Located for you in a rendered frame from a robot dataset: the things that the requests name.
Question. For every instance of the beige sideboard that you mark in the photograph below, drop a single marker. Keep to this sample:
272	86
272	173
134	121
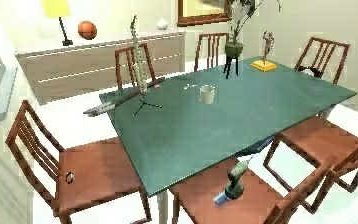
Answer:
80	66

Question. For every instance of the small white object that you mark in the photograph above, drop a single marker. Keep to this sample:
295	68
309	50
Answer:
188	86

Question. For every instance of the white vase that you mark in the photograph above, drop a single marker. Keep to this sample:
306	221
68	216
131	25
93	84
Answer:
162	24

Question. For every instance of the green power drill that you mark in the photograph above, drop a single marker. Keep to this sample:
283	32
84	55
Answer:
235	186

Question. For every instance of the orange basketball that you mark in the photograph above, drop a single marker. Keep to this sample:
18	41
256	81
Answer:
87	30

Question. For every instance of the brown wooden chair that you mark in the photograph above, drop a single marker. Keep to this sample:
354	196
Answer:
118	63
203	196
320	65
213	36
320	140
100	173

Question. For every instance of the white cup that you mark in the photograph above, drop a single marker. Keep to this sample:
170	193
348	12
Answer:
207	95

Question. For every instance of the brown framed picture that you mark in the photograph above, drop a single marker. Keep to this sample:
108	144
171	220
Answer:
200	10

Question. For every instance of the yellow table lamp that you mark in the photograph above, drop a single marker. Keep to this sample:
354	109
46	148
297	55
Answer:
55	8

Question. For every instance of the house plant on black stand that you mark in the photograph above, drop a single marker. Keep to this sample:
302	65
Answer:
233	49

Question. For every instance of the green dining table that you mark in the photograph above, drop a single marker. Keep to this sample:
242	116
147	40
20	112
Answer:
200	133

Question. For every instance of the dark grey long bat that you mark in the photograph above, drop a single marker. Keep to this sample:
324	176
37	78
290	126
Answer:
120	100

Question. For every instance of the brown statue on yellow base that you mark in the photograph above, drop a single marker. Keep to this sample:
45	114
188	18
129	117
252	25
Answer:
263	65

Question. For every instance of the small pink object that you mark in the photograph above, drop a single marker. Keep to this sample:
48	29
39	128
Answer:
157	86

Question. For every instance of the beige saxophone on black stand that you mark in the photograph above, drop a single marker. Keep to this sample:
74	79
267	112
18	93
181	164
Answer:
138	66

